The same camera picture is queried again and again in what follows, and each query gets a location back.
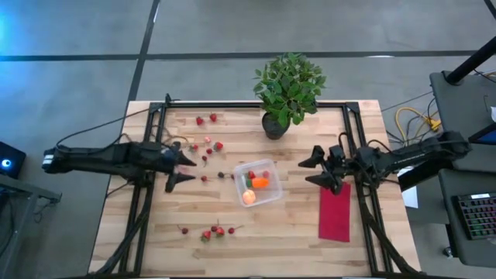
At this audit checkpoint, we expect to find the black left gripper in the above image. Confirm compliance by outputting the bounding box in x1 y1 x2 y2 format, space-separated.
146 141 198 194

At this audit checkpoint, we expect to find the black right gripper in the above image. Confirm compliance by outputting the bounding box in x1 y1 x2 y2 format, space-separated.
298 145 356 195

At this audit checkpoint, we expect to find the orange toy carrot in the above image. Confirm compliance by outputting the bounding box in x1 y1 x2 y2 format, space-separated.
245 177 270 190

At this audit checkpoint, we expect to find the orange pink toy peach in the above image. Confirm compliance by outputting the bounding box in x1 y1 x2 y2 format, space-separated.
241 188 257 206

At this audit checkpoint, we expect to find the clear plastic tupperware container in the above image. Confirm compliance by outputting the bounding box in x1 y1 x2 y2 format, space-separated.
232 157 284 209

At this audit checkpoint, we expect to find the red cloth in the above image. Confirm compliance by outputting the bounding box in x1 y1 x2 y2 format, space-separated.
318 181 352 243

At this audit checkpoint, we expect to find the green plant in black pot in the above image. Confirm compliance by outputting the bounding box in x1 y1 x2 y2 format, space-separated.
252 52 328 141

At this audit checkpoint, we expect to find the white paper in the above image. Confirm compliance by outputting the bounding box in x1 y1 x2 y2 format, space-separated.
400 166 420 209

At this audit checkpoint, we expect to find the grey desk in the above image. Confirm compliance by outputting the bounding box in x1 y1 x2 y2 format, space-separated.
437 168 496 269

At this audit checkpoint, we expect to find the grey cart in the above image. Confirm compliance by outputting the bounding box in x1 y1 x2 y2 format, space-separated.
429 71 496 174

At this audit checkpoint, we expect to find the grey side table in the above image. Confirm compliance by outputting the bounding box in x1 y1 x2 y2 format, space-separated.
0 173 63 279

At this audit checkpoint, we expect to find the black keyboard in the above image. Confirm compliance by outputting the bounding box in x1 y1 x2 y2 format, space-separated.
452 191 496 241

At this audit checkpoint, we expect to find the black device with blue light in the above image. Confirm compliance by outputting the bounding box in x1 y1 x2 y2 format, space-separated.
0 141 27 180

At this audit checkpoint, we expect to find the laptop with blue screen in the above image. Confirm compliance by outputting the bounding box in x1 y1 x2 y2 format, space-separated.
467 122 496 146

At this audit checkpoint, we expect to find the black pole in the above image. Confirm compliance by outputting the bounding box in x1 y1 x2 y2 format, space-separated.
444 35 496 85

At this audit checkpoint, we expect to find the yellow cable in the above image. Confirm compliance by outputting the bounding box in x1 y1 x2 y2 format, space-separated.
394 106 443 137

